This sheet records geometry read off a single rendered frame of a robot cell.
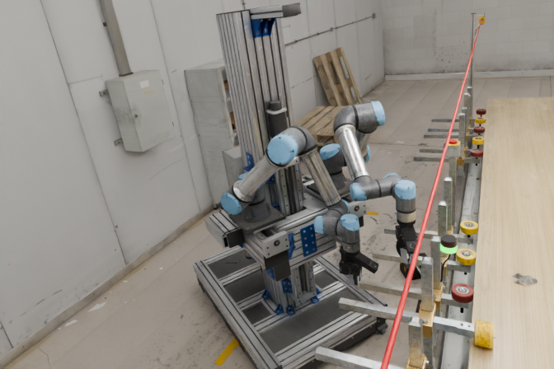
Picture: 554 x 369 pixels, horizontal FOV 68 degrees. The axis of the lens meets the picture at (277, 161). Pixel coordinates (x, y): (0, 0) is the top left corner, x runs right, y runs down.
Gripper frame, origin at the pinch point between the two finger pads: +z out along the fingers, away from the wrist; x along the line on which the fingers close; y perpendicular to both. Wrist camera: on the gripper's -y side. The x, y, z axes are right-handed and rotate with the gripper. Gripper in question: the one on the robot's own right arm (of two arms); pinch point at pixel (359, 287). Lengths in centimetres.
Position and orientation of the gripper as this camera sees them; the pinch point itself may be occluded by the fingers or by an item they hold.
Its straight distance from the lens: 194.8
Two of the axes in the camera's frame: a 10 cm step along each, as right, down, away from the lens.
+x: -4.3, 3.8, -8.1
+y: -8.9, -0.5, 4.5
